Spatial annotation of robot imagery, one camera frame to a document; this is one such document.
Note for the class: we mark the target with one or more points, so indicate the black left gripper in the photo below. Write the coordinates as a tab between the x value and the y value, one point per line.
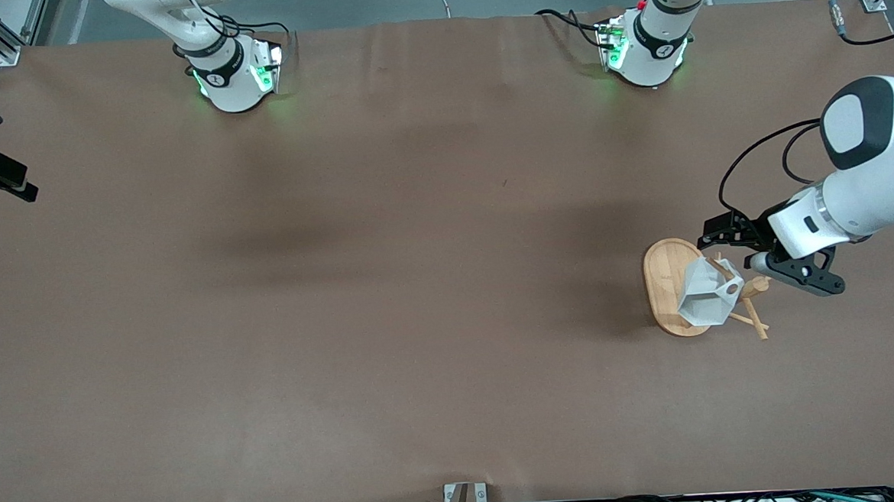
750	231

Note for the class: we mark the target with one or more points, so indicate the white faceted cup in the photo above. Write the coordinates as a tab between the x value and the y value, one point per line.
706	299

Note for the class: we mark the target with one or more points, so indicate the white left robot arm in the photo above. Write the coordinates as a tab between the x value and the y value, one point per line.
879	182

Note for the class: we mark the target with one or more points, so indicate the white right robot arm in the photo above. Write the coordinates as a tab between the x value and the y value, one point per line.
224	87

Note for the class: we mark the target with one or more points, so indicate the wooden cup rack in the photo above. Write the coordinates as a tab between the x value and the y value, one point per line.
663	285

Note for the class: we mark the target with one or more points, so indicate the silver base connector box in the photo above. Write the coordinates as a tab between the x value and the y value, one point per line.
610	40
273	65

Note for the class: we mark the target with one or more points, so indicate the large table cover sheet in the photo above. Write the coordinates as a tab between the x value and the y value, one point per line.
418	283

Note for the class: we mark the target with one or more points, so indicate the plain aluminium frame profile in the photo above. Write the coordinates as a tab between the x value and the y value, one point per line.
41	20

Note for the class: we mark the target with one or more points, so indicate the grey metal bracket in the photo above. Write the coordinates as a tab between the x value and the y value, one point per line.
480	494

